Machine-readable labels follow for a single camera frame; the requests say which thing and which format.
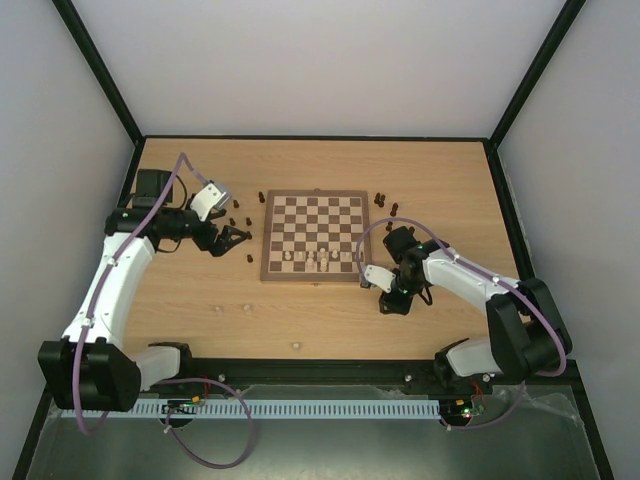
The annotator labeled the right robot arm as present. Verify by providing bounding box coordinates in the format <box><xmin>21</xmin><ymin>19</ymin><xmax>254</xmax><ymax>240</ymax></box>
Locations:
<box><xmin>362</xmin><ymin>227</ymin><xmax>572</xmax><ymax>392</ymax></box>

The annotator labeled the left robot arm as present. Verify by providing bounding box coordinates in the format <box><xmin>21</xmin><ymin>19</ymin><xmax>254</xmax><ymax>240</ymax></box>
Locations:
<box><xmin>38</xmin><ymin>169</ymin><xmax>248</xmax><ymax>412</ymax></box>

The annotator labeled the wooden chess board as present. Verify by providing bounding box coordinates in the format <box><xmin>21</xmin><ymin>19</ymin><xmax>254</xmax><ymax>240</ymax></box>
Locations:
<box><xmin>260</xmin><ymin>189</ymin><xmax>371</xmax><ymax>284</ymax></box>

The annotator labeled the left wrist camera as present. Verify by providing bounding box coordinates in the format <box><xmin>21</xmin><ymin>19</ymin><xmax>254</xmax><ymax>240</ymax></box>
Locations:
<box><xmin>190</xmin><ymin>181</ymin><xmax>232</xmax><ymax>222</ymax></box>

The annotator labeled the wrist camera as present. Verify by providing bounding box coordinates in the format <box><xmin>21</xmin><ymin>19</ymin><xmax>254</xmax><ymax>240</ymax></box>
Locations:
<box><xmin>360</xmin><ymin>265</ymin><xmax>396</xmax><ymax>293</ymax></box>
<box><xmin>190</xmin><ymin>181</ymin><xmax>232</xmax><ymax>222</ymax></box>

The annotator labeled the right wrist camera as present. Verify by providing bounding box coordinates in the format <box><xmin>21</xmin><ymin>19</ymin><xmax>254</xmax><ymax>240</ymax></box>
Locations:
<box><xmin>360</xmin><ymin>265</ymin><xmax>396</xmax><ymax>293</ymax></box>

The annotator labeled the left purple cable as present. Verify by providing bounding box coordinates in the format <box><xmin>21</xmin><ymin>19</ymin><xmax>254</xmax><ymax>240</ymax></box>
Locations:
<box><xmin>72</xmin><ymin>152</ymin><xmax>256</xmax><ymax>468</ymax></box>

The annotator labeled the black frame rail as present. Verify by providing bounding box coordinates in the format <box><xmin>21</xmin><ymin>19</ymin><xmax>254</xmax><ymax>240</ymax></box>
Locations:
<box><xmin>49</xmin><ymin>357</ymin><xmax>581</xmax><ymax>396</ymax></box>

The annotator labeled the white slotted cable duct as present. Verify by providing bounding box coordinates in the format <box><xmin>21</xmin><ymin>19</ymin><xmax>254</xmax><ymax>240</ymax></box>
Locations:
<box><xmin>134</xmin><ymin>396</ymin><xmax>442</xmax><ymax>420</ymax></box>

